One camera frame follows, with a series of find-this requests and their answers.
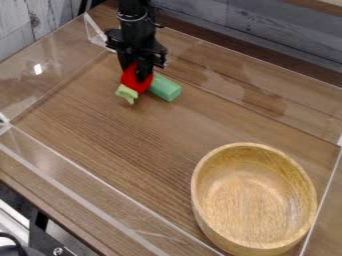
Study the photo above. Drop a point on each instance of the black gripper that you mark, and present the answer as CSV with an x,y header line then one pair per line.
x,y
133,42

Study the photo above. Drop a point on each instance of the red plush tomato green stem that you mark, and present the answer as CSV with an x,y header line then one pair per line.
x,y
131,87

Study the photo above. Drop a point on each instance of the green rectangular block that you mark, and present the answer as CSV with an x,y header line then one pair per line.
x,y
164,88

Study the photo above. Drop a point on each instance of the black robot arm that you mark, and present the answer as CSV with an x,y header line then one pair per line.
x,y
135,9

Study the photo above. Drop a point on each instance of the wooden bowl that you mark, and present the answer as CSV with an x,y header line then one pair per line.
x,y
254,199

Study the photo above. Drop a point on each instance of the clear acrylic corner bracket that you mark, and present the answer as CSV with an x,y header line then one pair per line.
x,y
95,33

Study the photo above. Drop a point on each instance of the clear acrylic enclosure wall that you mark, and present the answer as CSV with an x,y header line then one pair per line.
x,y
116,178

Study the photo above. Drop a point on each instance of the black metal table frame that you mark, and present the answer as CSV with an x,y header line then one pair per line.
x,y
37,232

